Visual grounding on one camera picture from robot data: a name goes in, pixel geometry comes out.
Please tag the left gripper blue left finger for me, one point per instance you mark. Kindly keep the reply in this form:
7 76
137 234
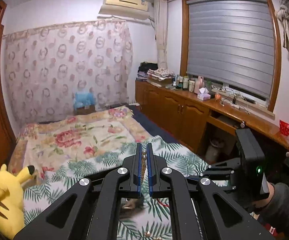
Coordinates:
135 174

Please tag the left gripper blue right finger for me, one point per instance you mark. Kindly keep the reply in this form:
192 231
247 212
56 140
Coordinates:
154 165

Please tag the grey window blind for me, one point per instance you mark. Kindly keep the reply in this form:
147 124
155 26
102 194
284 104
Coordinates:
232 41

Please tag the patterned lace curtain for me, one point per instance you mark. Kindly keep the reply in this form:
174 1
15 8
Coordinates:
46 68

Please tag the wooden window frame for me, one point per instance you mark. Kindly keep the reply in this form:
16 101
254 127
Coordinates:
277 49

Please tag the palm leaf print blanket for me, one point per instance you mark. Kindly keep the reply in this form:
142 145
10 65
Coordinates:
90 210

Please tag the floral quilt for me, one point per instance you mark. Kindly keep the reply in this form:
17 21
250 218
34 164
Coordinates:
80 137

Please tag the wall air conditioner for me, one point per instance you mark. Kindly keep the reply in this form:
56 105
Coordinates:
137 9

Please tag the red plastic basket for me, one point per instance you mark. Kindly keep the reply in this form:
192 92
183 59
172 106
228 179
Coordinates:
284 128

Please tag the blue plush toy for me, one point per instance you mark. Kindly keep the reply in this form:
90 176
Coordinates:
82 100

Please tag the right forearm dark sleeve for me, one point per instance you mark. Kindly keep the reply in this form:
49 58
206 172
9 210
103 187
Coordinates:
274 210

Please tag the pink tissue box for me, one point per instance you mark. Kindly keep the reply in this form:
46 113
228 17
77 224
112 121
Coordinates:
203 94

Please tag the stack of folded clothes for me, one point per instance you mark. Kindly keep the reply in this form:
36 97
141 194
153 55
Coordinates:
150 72

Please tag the yellow pikachu plush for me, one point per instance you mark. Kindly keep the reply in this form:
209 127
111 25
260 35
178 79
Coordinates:
11 200

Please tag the wooden side cabinet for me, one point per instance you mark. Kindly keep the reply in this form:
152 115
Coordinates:
186 118

